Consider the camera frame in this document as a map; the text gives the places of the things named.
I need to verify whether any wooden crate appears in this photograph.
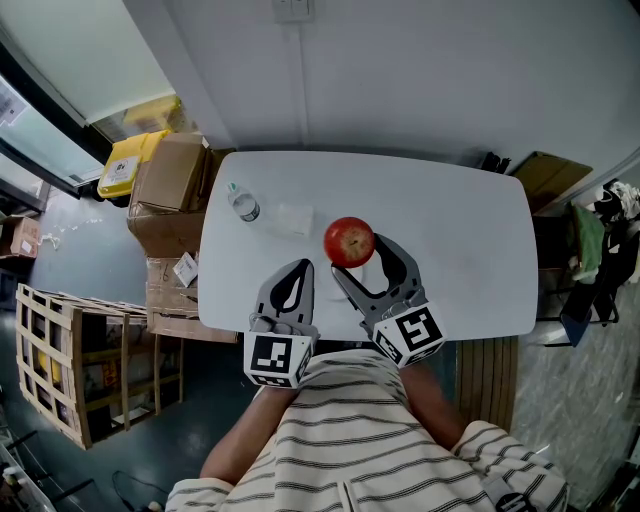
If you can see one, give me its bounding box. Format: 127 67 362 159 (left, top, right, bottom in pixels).
14 283 184 451

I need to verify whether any black floor cable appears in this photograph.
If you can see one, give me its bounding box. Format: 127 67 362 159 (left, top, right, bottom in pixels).
110 469 169 506

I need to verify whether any flat cardboard sheet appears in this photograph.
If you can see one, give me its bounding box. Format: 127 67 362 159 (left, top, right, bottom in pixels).
509 151 595 216

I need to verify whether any black power adapter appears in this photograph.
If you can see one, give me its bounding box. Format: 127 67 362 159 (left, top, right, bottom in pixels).
479 152 514 175

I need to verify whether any red apple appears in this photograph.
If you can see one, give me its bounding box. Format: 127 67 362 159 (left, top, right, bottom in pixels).
323 216 376 270

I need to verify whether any yellow flat cardboard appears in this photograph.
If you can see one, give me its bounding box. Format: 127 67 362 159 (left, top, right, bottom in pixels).
122 94 184 134

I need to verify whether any person's left forearm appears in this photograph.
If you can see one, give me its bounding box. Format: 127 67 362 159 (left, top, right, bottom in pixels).
199 385 294 486

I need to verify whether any medium cardboard box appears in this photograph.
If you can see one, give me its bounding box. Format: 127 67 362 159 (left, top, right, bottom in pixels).
127 199 207 259

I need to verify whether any wooden rack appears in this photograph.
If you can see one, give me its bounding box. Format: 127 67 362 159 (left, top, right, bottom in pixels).
534 204 606 296

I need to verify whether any small cardboard box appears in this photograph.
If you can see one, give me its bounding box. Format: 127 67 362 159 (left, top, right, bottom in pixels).
137 132 211 212

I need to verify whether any green cloth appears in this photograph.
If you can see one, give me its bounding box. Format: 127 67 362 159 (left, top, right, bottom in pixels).
569 204 606 284

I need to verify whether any white paper packet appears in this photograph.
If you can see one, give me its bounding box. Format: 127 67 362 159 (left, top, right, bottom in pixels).
173 251 200 288

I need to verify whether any person's striped shirt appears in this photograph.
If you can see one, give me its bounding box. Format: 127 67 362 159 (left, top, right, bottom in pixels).
164 349 571 512

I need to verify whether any person's right forearm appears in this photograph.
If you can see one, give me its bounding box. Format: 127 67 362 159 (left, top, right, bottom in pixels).
399 363 469 454

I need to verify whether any cardboard box white label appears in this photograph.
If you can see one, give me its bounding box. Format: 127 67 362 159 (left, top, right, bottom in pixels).
0 215 41 259

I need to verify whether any blue chair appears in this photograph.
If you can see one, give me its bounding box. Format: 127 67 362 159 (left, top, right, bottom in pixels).
537 284 621 349

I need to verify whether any white string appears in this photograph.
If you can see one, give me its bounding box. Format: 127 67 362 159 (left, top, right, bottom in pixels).
39 217 101 250

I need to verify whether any large labelled cardboard box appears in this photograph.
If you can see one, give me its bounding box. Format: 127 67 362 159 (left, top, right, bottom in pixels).
144 255 240 345

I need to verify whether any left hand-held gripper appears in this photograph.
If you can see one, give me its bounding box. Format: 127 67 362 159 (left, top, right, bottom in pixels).
242 257 322 391

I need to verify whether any wooden slat board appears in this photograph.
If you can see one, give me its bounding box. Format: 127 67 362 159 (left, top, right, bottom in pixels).
455 335 520 434

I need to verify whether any yellow bin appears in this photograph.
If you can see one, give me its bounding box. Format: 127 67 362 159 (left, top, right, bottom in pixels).
96 128 174 201

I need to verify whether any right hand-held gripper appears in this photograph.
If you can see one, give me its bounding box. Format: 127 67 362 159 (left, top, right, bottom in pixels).
330 232 448 370

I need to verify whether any glass door black frame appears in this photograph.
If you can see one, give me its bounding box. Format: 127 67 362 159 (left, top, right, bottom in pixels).
0 39 114 211

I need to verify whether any white cable conduit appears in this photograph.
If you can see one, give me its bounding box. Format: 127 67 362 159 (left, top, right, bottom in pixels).
297 22 311 149

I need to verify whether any clear water bottle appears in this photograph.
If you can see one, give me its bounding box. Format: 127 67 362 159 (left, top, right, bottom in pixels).
226 181 261 223

